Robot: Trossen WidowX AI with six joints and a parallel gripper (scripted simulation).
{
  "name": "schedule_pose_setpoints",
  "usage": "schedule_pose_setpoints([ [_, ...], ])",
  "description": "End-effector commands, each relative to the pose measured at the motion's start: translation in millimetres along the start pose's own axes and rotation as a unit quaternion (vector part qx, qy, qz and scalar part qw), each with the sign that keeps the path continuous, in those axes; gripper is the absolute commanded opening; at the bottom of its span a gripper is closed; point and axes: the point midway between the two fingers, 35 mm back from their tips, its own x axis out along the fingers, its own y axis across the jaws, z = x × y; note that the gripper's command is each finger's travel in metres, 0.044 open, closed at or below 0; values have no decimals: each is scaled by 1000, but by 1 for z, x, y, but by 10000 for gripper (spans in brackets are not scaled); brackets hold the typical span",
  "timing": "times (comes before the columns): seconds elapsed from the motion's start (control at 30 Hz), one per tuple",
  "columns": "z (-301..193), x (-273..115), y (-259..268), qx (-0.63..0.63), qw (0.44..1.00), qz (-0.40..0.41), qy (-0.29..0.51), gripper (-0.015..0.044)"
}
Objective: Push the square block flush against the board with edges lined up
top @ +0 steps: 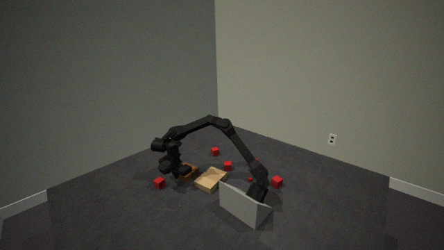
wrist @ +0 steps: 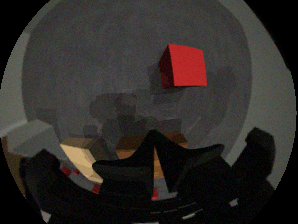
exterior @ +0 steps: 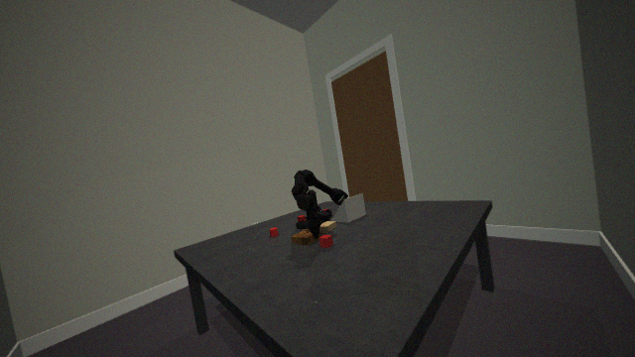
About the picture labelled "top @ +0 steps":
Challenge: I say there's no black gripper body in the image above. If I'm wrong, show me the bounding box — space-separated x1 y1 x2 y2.
159 153 192 176

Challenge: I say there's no brown square block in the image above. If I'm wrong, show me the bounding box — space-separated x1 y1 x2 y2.
178 162 199 183

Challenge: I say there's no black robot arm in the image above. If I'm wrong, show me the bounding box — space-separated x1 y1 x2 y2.
151 115 270 203

